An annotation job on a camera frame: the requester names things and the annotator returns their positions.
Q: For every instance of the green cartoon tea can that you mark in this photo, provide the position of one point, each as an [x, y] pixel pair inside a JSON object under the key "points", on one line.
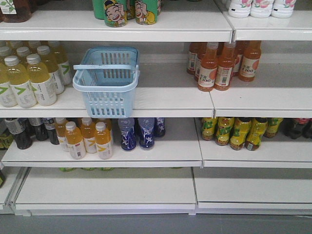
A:
{"points": [[146, 11], [115, 13]]}

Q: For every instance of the blue sports drink bottle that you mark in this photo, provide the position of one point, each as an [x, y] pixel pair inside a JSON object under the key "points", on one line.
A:
{"points": [[128, 139], [146, 134], [159, 127]]}

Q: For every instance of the orange juice bottle front left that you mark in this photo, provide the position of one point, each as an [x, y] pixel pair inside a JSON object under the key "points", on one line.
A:
{"points": [[208, 68]]}

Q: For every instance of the dark tea bottle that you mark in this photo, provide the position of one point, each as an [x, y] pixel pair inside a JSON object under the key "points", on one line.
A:
{"points": [[18, 129]]}

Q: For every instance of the orange vitamin drink bottle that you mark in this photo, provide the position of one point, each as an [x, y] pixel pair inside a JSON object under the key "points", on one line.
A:
{"points": [[103, 141], [75, 141], [88, 133]]}

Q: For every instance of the orange juice bottle front middle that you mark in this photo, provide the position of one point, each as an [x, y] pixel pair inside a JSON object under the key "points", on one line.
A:
{"points": [[225, 65]]}

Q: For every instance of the orange juice bottle right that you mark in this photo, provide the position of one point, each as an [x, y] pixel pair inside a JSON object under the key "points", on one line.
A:
{"points": [[250, 61]]}

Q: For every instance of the white peach drink bottle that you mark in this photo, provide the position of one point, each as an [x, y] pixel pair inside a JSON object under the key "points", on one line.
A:
{"points": [[240, 8], [261, 8]]}

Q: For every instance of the orange juice bottle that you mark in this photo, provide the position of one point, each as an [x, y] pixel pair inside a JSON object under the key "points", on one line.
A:
{"points": [[250, 61], [225, 65], [208, 68]]}

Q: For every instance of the yellow lemon tea bottle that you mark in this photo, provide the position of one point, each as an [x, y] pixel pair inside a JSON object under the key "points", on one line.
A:
{"points": [[257, 130], [224, 127], [241, 128], [208, 127]]}

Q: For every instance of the light blue plastic basket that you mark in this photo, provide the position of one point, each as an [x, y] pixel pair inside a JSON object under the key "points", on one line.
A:
{"points": [[107, 77]]}

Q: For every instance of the pale yellow drink bottle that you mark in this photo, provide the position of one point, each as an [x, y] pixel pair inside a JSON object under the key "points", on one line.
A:
{"points": [[19, 82], [40, 80]]}

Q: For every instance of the white metal shelving unit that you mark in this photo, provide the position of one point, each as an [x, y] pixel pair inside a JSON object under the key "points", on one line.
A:
{"points": [[182, 173]]}

